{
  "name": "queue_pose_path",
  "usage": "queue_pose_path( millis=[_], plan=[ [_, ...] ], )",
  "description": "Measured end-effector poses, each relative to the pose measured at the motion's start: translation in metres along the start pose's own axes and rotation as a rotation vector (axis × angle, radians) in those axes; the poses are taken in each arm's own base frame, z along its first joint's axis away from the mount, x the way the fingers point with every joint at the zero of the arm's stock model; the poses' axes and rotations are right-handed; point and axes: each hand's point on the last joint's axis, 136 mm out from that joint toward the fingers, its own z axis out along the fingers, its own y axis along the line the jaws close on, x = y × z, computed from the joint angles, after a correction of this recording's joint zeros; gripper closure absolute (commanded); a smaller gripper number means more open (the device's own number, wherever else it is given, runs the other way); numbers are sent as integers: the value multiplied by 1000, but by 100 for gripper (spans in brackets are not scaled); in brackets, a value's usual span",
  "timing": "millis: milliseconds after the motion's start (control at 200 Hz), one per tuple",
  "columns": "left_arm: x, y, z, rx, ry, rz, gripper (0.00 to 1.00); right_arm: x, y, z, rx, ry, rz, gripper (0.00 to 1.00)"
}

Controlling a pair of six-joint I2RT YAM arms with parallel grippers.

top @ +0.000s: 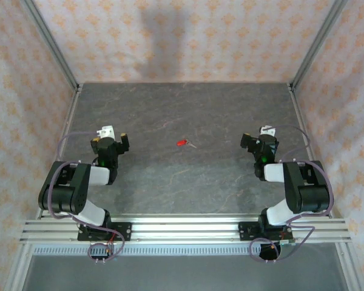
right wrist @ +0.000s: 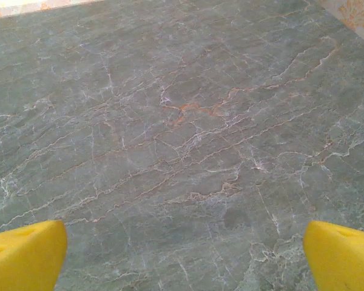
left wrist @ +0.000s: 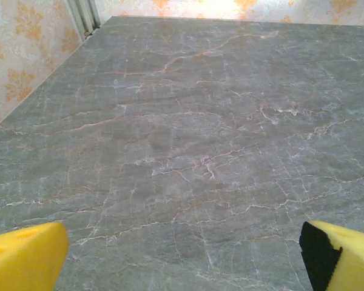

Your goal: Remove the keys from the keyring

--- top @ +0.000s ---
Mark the aluminium frame post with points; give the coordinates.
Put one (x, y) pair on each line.
(317, 45)
(53, 45)

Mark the orange patterned backdrop cloth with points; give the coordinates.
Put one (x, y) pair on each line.
(349, 121)
(15, 121)
(230, 39)

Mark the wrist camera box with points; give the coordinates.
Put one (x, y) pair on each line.
(267, 131)
(106, 131)

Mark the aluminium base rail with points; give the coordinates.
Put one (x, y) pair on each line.
(185, 228)

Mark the aluminium table side rail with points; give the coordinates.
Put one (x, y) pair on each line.
(69, 121)
(297, 115)

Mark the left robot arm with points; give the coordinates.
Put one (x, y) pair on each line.
(66, 194)

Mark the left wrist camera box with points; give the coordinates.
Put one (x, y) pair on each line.
(106, 131)

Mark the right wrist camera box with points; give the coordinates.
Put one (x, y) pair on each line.
(267, 131)

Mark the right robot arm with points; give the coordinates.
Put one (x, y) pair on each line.
(306, 194)

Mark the red-capped key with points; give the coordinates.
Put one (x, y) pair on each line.
(181, 142)

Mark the aluminium frame leg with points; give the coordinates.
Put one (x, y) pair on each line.
(352, 269)
(16, 269)

